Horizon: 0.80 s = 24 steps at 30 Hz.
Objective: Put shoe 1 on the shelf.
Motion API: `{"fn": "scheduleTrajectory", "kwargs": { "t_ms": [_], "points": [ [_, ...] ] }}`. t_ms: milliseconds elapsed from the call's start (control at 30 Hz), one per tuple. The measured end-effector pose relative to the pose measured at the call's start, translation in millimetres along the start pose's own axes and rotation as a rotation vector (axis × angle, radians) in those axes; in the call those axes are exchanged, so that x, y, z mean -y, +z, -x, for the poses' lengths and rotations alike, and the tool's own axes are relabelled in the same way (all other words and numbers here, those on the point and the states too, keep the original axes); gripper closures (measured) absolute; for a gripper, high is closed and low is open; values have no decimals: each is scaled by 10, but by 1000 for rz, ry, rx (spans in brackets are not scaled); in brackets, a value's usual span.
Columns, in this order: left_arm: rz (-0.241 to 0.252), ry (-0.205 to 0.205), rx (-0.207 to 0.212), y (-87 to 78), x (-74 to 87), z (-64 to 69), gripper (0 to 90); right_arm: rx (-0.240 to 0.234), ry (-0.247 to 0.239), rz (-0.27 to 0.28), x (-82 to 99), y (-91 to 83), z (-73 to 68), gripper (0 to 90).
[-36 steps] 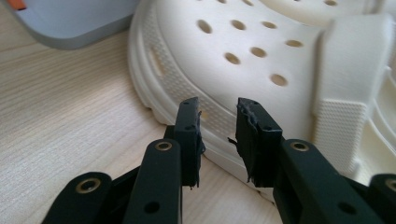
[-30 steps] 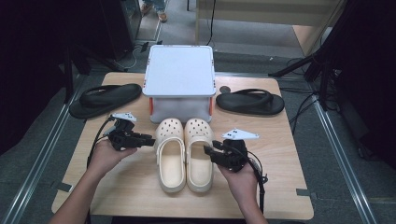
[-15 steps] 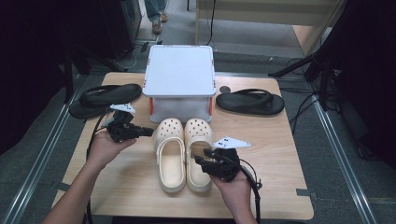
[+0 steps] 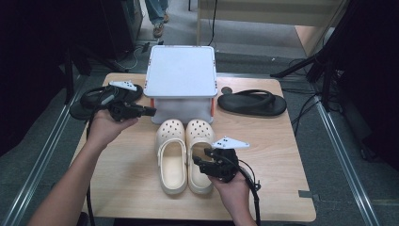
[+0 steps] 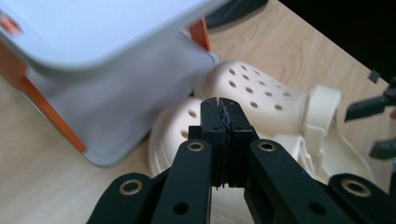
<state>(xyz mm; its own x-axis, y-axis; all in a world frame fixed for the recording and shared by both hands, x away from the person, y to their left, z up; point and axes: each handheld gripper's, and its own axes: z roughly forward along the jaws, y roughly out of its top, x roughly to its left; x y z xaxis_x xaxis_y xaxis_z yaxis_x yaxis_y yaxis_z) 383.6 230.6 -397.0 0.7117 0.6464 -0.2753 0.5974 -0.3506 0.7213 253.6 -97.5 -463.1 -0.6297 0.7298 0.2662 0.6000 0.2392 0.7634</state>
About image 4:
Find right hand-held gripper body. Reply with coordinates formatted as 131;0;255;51
212;137;250;184

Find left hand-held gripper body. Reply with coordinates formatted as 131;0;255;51
106;80;142;122

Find cream clog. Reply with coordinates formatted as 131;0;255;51
155;118;188;196
184;118;217;195

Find black flip-flop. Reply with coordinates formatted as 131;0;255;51
69;84;144;121
217;89;288;118

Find white shoe rack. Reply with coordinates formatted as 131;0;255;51
142;45;218;126

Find person's left hand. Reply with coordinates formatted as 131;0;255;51
86;109;139;152

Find person's right hand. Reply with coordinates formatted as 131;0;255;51
208;171;252;218

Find dark metal stand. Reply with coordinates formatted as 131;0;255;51
60;40;128;105

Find grey tape piece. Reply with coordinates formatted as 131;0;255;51
297;189;322;202

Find black tripod stand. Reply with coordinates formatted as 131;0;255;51
270;0;349;112

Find light wooden cabinet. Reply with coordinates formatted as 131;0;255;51
197;0;350;57

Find right hand-held gripper cable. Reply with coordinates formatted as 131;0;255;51
219;153;263;226

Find hand-held gripper cable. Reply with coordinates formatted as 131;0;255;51
85;88;121;226
219;153;263;226

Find white floor cable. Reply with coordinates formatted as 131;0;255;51
114;43;152;72

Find black floor cables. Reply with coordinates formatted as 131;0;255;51
289;57;326;137

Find left hand-held gripper cable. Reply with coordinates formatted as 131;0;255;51
85;88;121;226

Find metal floor rail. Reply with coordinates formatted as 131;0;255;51
0;74;85;226
313;93;382;226

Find hanging black cable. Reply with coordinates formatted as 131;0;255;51
206;0;219;47

